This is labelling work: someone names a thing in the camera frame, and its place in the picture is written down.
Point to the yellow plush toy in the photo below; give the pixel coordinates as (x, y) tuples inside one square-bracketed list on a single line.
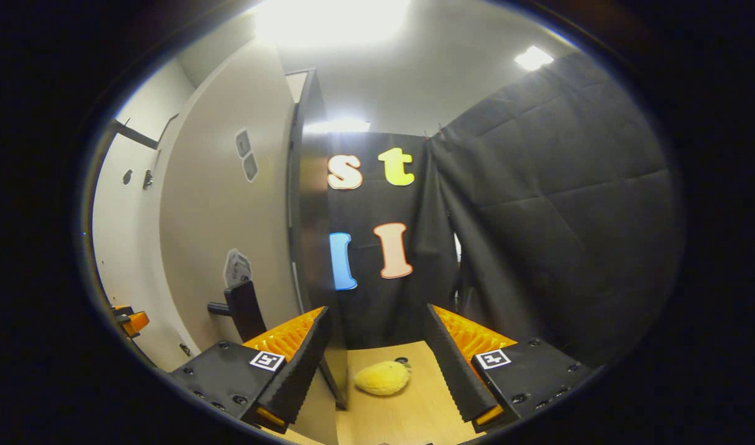
[(382, 378)]

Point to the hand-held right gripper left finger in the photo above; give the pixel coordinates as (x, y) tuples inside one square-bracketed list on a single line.
[(300, 371)]

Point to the small ceiling light panel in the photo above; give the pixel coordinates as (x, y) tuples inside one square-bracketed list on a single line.
[(337, 125), (533, 58)]

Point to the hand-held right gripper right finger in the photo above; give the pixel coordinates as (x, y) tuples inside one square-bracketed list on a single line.
[(456, 371)]

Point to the black backdrop cloth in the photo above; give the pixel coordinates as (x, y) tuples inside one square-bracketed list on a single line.
[(569, 216), (377, 309)]

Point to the large ceiling light panel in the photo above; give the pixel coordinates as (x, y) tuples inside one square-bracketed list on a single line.
[(334, 21)]

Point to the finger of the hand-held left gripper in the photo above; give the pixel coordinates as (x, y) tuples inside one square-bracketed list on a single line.
[(139, 322)]

